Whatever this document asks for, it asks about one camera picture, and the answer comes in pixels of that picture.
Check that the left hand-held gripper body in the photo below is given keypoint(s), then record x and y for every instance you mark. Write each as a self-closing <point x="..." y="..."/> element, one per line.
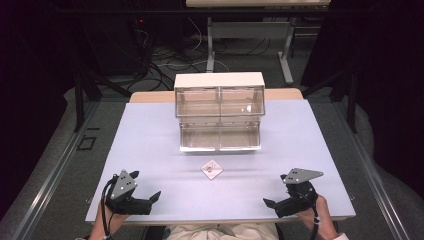
<point x="121" y="186"/>

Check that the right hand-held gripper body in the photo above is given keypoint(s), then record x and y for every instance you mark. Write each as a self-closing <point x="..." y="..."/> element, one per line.
<point x="300" y="196"/>

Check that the clear plastic drawer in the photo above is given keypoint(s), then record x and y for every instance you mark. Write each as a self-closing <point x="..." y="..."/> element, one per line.
<point x="241" y="101"/>
<point x="200" y="138"/>
<point x="240" y="137"/>
<point x="197" y="103"/>

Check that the small clear packet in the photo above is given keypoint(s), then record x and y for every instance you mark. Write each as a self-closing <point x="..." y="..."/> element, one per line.
<point x="212" y="169"/>

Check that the white drawer cabinet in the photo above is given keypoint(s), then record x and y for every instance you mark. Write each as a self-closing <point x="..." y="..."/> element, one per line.
<point x="218" y="80"/>

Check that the person's right hand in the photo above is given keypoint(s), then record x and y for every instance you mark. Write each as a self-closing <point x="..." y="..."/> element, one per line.
<point x="321" y="220"/>

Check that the person's left hand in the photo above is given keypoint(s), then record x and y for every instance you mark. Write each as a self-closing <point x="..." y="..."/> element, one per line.
<point x="103" y="223"/>

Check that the pale lavender table mat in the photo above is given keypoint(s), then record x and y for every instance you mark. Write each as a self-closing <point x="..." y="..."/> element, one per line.
<point x="150" y="133"/>

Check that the black square floor outlet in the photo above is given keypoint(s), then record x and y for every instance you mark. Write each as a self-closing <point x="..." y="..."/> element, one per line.
<point x="86" y="143"/>

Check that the person's beige trousers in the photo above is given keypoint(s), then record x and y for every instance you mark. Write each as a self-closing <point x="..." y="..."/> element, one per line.
<point x="220" y="232"/>

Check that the black metal stand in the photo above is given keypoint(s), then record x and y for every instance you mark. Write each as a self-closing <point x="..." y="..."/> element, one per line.
<point x="350" y="100"/>
<point x="79" y="100"/>

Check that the white metal-legged desk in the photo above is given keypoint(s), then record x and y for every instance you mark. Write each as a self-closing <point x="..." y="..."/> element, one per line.
<point x="256" y="30"/>

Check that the dark device with red light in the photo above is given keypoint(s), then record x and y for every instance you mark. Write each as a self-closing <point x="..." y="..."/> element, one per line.
<point x="141" y="21"/>

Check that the aluminium floor rail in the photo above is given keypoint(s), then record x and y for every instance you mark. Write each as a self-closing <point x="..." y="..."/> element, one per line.
<point x="50" y="180"/>
<point x="370" y="180"/>

